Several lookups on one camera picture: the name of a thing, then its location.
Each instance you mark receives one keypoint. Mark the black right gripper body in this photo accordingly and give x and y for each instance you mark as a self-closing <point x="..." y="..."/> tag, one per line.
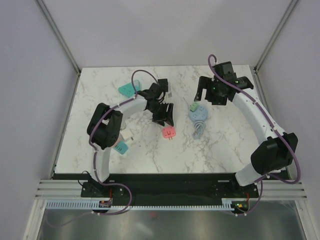
<point x="213" y="93"/>

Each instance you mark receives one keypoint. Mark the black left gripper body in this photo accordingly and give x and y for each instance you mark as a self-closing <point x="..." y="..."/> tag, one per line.
<point x="160" y="115"/>

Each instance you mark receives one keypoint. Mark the coral square adapter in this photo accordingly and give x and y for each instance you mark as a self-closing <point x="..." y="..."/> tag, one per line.
<point x="168" y="132"/>

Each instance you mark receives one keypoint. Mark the black cube socket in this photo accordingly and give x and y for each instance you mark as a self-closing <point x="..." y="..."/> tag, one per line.
<point x="164" y="84"/>

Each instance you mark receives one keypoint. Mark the green cube plug adapter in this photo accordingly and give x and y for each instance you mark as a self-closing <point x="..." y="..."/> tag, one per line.
<point x="193" y="107"/>

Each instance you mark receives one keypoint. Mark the blue round power strip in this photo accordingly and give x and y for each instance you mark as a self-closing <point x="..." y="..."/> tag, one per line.
<point x="198" y="118"/>

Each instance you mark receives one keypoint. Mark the teal triangular power strip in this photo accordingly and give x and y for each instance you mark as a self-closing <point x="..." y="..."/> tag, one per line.
<point x="128" y="91"/>

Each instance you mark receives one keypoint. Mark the pink cube socket adapter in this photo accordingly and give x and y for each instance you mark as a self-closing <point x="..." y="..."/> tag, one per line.
<point x="120" y="138"/>

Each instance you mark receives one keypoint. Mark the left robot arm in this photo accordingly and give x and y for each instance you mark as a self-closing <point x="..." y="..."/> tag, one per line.
<point x="105" y="125"/>

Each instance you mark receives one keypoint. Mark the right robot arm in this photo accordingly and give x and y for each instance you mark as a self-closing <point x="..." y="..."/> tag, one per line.
<point x="276" y="148"/>

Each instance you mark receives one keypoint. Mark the white charger adapter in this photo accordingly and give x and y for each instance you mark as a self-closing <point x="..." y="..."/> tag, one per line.
<point x="127" y="135"/>

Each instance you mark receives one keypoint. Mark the teal rectangular power strip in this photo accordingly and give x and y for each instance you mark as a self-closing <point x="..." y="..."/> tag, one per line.
<point x="121" y="147"/>

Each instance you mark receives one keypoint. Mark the white slotted cable duct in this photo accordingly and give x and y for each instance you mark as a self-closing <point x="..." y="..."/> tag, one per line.
<point x="72" y="204"/>

